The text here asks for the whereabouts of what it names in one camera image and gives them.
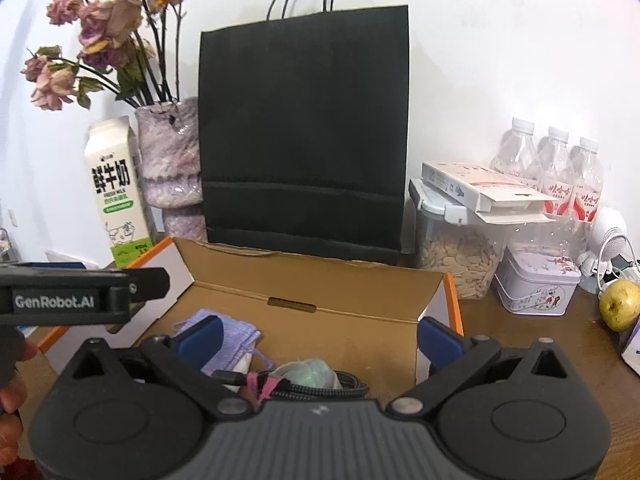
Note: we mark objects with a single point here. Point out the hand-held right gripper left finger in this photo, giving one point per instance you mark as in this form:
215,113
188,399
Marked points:
205,342

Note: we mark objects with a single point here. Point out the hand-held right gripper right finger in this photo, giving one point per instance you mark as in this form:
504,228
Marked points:
439,342

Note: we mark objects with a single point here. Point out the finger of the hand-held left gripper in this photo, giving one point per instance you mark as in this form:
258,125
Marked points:
50,265
150,282

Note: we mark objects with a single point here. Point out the green mesh bath pouf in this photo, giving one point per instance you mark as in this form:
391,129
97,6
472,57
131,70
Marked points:
310,372

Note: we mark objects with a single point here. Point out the red cardboard box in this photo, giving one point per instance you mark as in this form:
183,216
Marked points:
325,320

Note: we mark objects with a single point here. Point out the person's left hand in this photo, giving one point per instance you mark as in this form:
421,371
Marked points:
12,395

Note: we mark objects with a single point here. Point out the clear seed container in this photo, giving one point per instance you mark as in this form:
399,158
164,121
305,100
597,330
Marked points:
455,260

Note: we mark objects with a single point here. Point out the white milk carton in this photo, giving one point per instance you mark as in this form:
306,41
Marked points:
115,200

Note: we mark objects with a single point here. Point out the white metal tin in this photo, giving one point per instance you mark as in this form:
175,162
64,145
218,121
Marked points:
535,285

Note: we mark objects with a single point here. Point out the purple mottled vase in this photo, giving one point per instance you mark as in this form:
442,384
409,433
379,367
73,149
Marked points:
167,160

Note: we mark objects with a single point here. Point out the flat white carton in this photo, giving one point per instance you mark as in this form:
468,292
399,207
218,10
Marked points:
475,185

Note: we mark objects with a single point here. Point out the yellow green apple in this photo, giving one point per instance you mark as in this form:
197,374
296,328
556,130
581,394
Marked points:
620,305

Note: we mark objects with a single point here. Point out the purple tissue pack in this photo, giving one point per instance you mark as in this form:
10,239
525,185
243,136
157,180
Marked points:
634,345

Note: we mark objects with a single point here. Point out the white round device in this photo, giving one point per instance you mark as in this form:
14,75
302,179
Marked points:
607,227

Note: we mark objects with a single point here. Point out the clear water bottle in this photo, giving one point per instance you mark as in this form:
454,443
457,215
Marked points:
554,170
586,185
517,152

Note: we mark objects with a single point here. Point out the black paper bag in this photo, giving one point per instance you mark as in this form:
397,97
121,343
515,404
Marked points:
300,135

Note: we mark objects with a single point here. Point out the dried rose bouquet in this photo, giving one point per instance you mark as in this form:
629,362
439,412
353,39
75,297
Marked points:
105,20

